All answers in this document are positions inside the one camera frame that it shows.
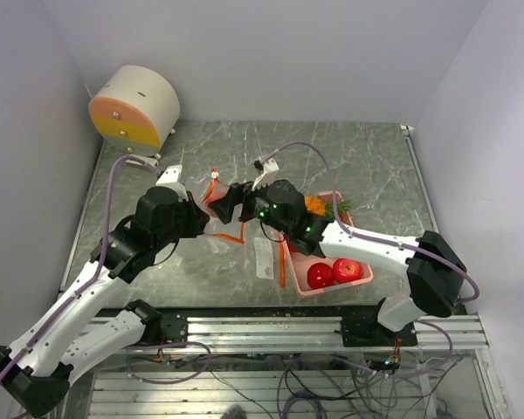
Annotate orange toy pineapple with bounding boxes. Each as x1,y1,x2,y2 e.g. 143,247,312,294
304,195,351,217

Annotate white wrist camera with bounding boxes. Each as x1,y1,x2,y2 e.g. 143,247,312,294
252,158,279,190
155,164,189,201

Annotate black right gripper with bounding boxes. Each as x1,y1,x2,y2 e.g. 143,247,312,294
209,174,292,237

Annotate pink perforated plastic basket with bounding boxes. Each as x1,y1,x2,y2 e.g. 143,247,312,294
279,190,374,299

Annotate clear zip bag orange zipper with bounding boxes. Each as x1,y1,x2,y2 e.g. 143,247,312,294
186,168,286,289

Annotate red toy apple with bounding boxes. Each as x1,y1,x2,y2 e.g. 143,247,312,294
333,258,363,284

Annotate red toy tomato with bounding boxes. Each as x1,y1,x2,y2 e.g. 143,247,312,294
307,263,335,289

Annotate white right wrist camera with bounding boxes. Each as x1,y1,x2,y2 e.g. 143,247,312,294
252,158,279,190

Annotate loose wires under table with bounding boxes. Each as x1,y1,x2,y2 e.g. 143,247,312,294
126,338,453,419

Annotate aluminium rail frame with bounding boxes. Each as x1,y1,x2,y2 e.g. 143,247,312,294
37,305,507,419

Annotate cream cylindrical drawer cabinet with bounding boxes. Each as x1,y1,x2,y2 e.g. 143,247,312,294
88,65,181,157

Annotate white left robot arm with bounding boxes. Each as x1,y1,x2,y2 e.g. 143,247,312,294
0,186,209,418

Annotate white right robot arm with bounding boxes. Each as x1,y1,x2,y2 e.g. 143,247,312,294
205,180,466,346

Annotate small white metal bracket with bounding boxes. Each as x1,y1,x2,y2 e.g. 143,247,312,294
126,155,159,168

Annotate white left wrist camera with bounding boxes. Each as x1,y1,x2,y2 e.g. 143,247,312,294
155,164,189,201

